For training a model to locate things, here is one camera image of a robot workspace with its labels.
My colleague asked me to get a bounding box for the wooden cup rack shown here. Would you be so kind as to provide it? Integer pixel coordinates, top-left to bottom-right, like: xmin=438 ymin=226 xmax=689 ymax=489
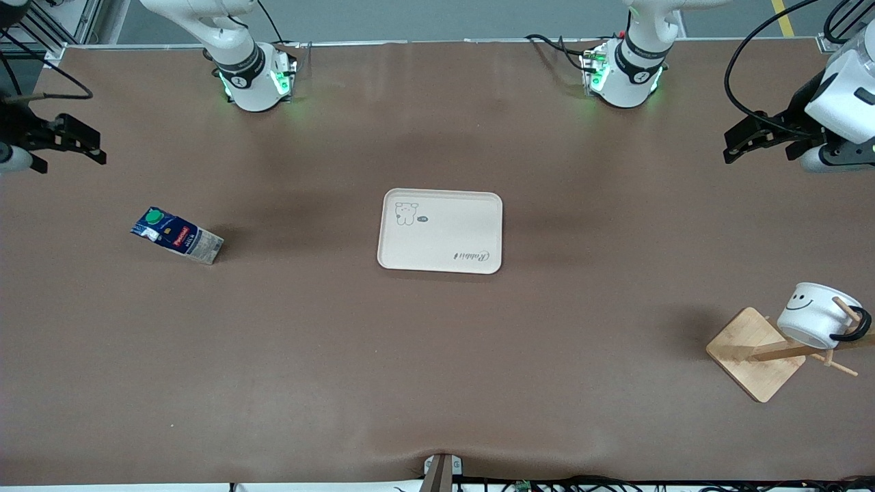
xmin=706 ymin=297 xmax=875 ymax=404

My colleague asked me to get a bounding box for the aluminium frame profile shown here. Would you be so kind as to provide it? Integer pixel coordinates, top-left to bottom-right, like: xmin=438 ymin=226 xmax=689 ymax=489
xmin=815 ymin=0 xmax=875 ymax=54
xmin=0 ymin=0 xmax=132 ymax=66

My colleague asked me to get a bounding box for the blue milk carton green cap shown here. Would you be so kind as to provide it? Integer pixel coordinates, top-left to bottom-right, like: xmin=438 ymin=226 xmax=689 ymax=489
xmin=131 ymin=206 xmax=225 ymax=265

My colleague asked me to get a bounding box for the black right base cable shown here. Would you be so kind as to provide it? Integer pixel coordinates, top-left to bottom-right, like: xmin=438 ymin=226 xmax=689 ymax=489
xmin=256 ymin=0 xmax=289 ymax=46

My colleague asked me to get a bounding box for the black left base cable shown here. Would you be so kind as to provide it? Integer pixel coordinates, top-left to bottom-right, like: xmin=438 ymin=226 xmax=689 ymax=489
xmin=525 ymin=33 xmax=597 ymax=73

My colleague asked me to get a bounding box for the white smiley cup black handle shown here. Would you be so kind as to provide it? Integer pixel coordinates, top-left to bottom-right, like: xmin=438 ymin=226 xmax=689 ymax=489
xmin=777 ymin=282 xmax=873 ymax=351

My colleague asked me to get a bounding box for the beige plastic tray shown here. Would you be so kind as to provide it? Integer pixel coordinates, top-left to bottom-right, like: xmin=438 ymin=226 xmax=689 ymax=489
xmin=377 ymin=189 xmax=504 ymax=275

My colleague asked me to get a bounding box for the black base cable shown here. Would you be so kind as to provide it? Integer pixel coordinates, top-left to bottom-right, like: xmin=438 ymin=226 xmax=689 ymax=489
xmin=256 ymin=0 xmax=289 ymax=46
xmin=525 ymin=33 xmax=597 ymax=73

